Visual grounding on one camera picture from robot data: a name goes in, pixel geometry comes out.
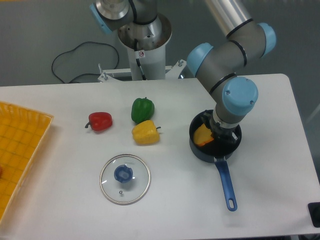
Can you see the yellow toy bell pepper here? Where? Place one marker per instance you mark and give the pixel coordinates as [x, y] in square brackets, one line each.
[145, 133]

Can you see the dark saucepan with blue handle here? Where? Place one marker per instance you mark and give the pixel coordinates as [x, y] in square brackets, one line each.
[217, 152]

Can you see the green toy bell pepper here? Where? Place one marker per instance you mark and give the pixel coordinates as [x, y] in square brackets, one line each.
[142, 109]

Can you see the black box at table edge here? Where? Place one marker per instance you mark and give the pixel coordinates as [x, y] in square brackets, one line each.
[314, 211]

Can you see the yellow plastic basket tray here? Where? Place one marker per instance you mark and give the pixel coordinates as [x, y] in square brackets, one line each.
[22, 131]

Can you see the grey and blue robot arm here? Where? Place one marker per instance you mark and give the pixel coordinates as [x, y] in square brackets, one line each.
[246, 41]

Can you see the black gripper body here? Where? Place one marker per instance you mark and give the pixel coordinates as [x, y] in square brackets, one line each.
[220, 129]

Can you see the red toy bell pepper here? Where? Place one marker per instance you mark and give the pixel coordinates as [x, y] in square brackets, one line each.
[99, 121]

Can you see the glass lid with blue knob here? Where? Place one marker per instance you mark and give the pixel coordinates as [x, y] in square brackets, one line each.
[125, 179]

